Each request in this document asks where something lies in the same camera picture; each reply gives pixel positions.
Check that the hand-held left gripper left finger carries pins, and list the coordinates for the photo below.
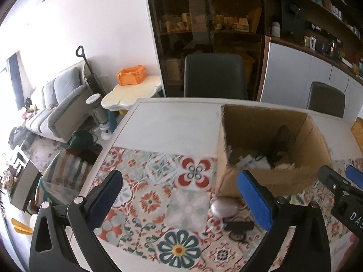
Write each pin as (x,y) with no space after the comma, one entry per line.
(105,201)

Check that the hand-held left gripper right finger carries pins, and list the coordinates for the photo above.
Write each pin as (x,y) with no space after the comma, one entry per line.
(255,198)

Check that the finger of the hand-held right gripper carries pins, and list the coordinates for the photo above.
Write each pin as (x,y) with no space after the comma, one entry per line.
(356,177)
(331,178)

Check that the silver oval mouse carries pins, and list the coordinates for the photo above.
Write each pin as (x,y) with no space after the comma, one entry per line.
(224,208)

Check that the black power adapter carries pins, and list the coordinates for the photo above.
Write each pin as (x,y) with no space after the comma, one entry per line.
(238,229)

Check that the brown cardboard box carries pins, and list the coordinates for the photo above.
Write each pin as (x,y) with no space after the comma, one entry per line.
(312,147)

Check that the woven wicker basket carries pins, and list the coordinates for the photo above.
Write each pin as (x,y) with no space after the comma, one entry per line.
(358,131)

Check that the striped chair cushion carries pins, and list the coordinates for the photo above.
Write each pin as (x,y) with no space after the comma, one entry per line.
(65,175)

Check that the green cloth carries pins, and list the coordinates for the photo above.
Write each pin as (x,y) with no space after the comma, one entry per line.
(82,141)

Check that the patterned floral table mat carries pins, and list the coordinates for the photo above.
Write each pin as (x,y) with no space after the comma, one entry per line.
(170,198)

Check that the dark grey dining chair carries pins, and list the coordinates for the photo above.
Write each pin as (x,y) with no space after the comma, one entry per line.
(326,100)
(215,76)

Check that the dark low cabinet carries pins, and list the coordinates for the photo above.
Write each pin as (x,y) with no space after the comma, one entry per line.
(25,187)

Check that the yellow plastic object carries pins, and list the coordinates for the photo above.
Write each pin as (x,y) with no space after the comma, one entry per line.
(21,226)

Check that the grey fabric sofa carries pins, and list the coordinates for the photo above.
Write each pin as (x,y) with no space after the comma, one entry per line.
(56,107)

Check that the cream flower-shaped small table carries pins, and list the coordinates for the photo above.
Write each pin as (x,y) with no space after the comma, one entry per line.
(130,96)

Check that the black bag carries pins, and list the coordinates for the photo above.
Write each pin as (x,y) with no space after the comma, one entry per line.
(17,137)

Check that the white lower cabinet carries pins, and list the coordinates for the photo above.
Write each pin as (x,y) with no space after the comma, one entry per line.
(289,73)

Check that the soft toys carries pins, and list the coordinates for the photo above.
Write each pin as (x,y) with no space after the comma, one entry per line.
(29,109)

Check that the upright stick vacuum cleaner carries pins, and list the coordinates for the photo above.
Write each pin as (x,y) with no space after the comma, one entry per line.
(92,76)

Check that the orange plastic crate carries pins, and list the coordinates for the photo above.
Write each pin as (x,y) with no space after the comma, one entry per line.
(130,76)

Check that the clear plastic bottle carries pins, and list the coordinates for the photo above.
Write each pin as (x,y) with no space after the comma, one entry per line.
(313,42)

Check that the blue window curtain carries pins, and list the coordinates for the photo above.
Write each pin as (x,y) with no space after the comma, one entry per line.
(15,82)

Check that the white thermos bottle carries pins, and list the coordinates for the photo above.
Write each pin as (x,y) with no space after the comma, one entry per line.
(276,29)

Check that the dark glass display cabinet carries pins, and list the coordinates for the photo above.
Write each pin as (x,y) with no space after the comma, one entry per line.
(207,34)

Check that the wooden wall shelf unit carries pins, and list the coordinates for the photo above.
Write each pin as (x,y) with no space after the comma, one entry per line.
(326,14)

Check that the black wall coffee machine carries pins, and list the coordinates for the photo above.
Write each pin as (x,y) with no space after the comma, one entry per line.
(292,17)

